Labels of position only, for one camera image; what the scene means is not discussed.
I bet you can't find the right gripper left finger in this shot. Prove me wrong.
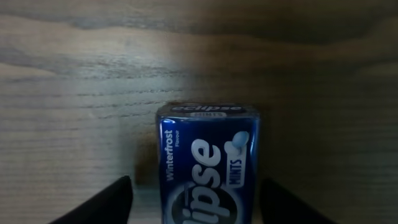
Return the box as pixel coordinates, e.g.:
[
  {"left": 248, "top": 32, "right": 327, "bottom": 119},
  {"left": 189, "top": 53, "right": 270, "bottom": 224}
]
[{"left": 49, "top": 175, "right": 134, "bottom": 224}]

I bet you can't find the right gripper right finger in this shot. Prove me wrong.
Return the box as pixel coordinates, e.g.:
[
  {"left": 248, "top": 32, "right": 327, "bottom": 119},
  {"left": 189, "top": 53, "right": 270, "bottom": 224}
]
[{"left": 259, "top": 177, "right": 339, "bottom": 224}]

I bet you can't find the blue candy pack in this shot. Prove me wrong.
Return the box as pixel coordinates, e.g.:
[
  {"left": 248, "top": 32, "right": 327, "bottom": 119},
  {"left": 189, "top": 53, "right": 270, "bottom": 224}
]
[{"left": 155, "top": 101, "right": 261, "bottom": 224}]

